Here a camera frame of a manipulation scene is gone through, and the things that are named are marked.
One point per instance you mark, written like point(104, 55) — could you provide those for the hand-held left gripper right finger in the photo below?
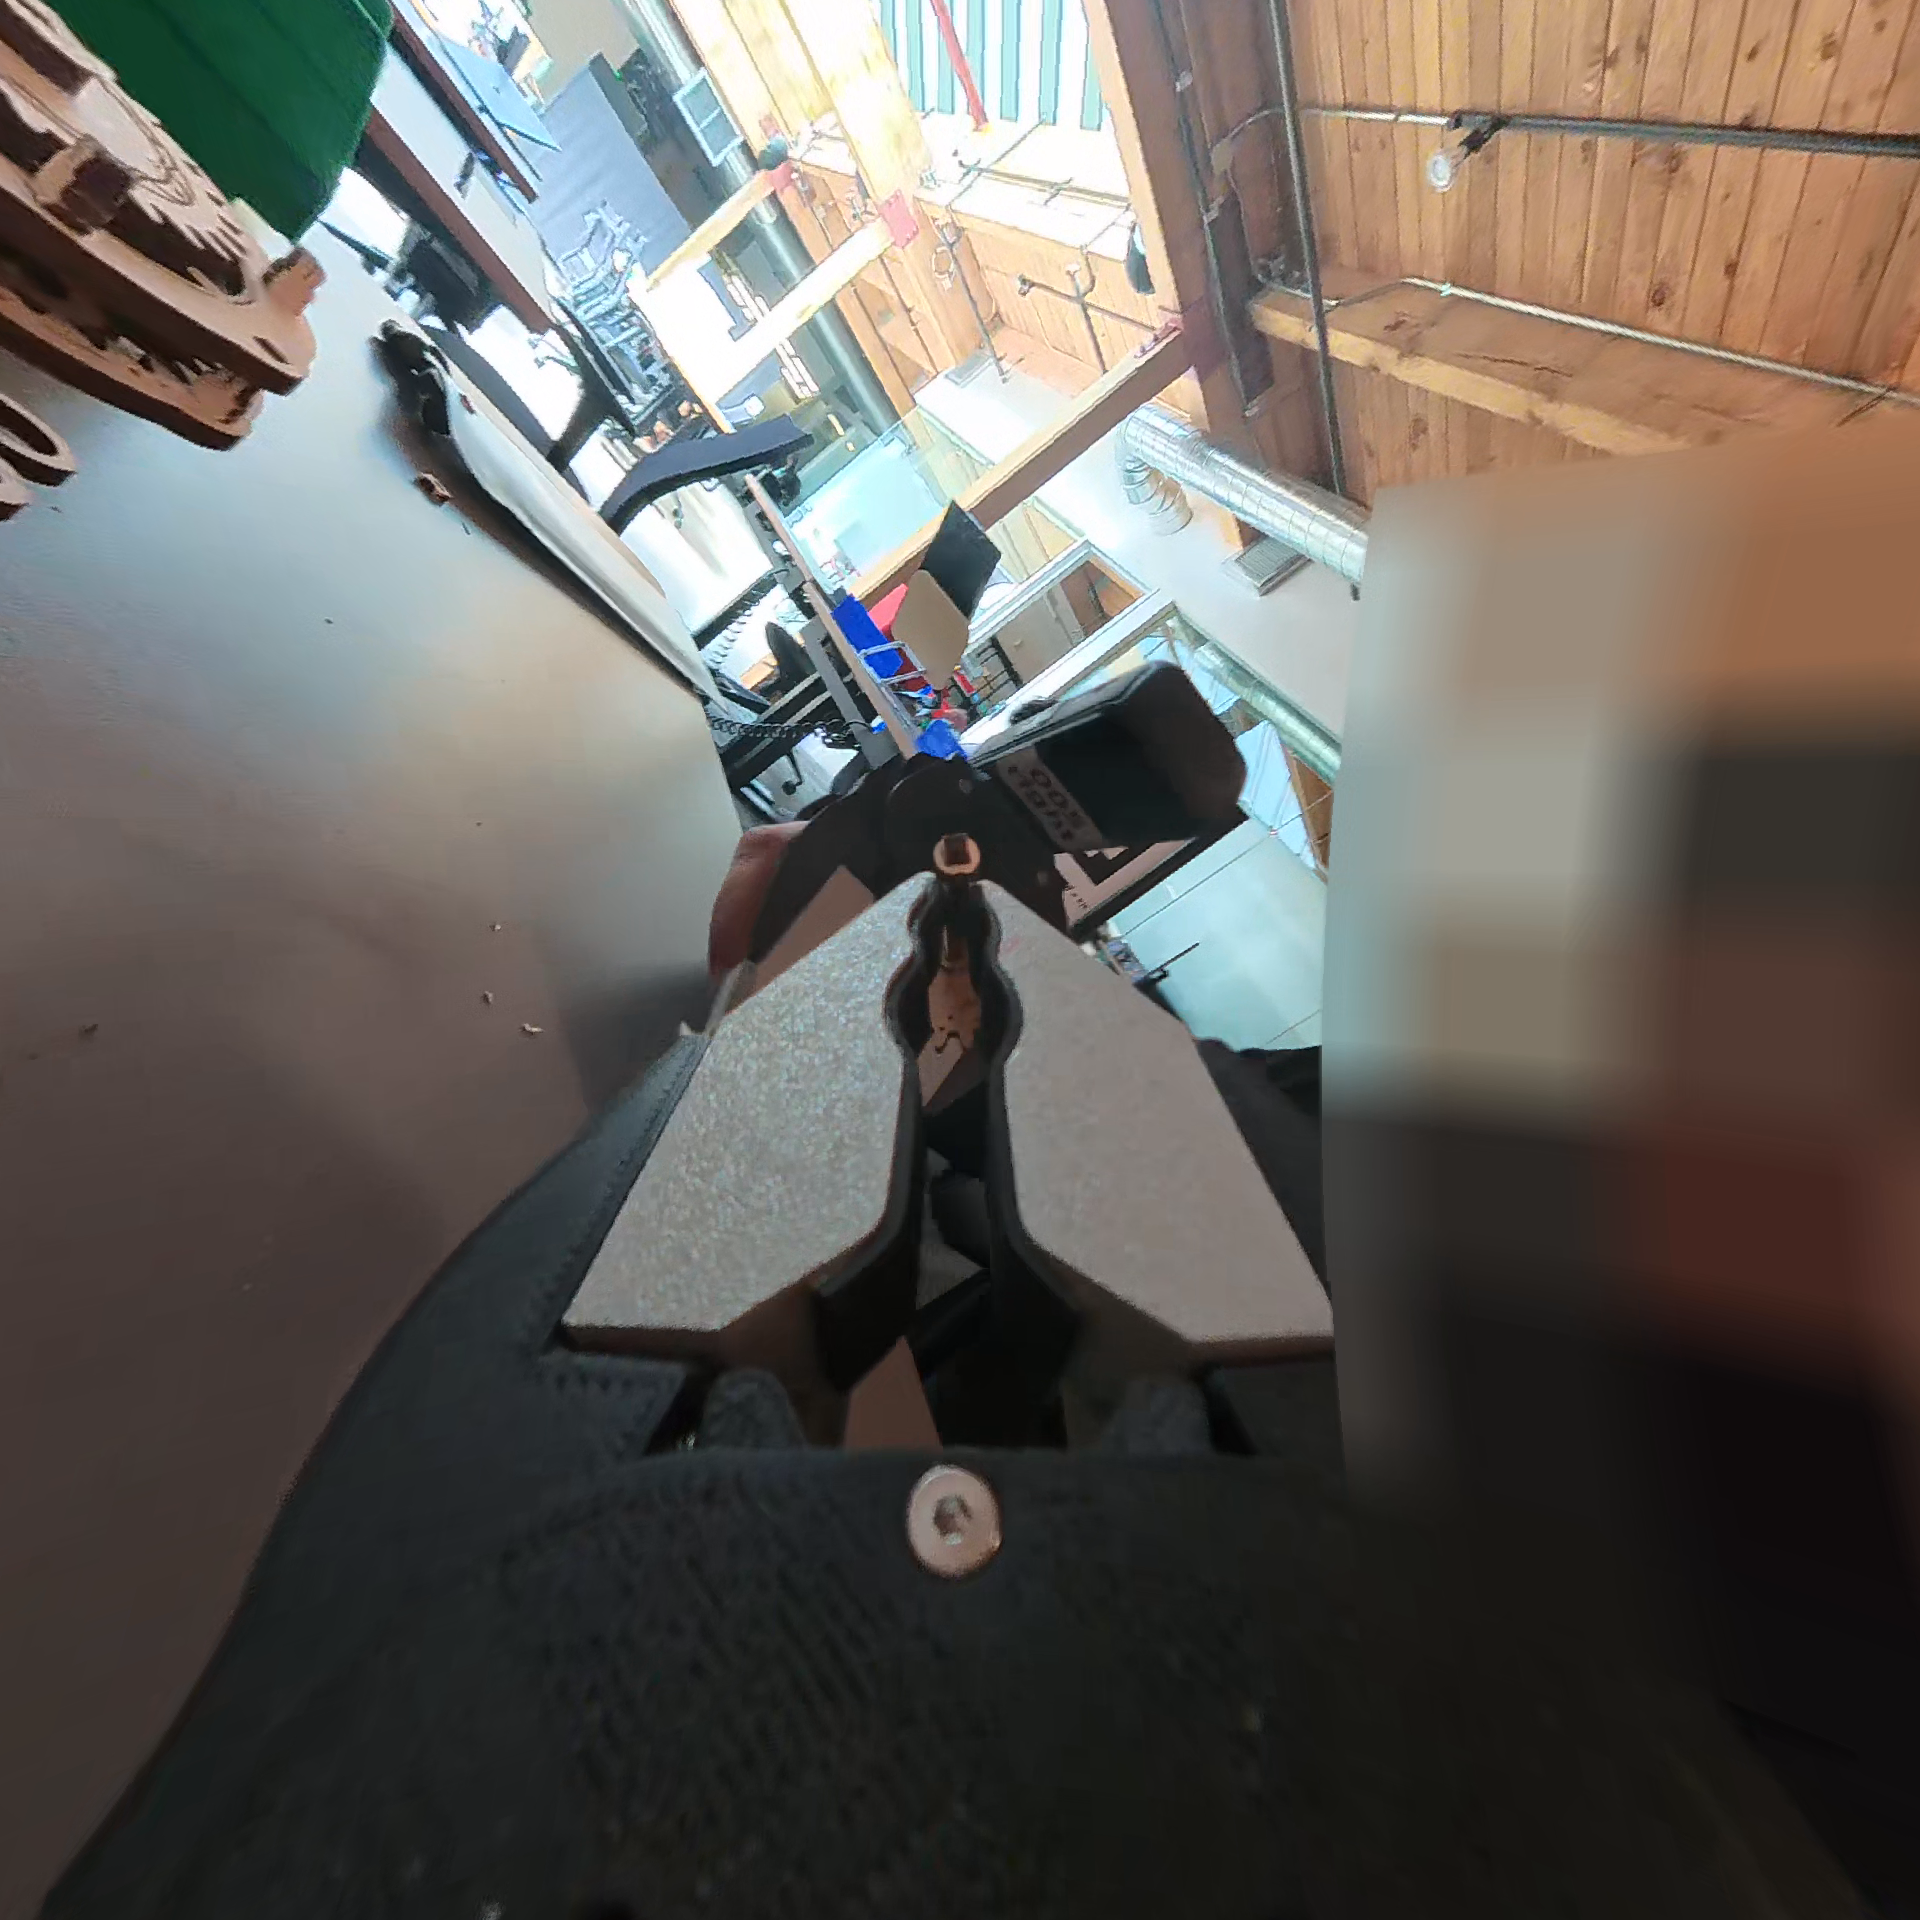
point(1141, 1172)

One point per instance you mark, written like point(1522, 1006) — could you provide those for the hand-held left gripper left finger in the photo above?
point(781, 1142)

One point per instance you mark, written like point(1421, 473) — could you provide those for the assembled wooden gear model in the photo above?
point(136, 255)

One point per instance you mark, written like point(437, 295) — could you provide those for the person's right hand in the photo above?
point(749, 893)

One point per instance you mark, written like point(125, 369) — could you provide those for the black office chair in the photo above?
point(704, 457)

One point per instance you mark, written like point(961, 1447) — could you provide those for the green plastic box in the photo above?
point(254, 91)

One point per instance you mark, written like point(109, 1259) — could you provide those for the silver ventilation duct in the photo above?
point(1244, 487)

